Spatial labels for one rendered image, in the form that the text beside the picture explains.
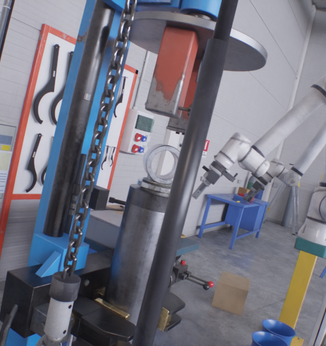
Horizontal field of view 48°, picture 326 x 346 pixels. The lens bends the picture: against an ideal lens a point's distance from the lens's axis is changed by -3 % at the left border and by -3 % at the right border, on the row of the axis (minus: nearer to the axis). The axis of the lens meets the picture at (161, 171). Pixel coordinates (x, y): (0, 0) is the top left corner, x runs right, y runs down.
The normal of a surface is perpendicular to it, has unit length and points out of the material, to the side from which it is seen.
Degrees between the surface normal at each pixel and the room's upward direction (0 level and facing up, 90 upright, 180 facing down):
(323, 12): 90
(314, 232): 68
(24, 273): 0
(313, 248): 90
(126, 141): 90
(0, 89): 90
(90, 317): 0
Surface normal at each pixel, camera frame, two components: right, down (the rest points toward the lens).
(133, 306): 0.15, 0.12
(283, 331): -0.73, -0.12
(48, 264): -0.18, -0.72
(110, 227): -0.49, -0.04
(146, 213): -0.16, 0.04
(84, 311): 0.24, -0.97
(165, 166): 0.84, 0.25
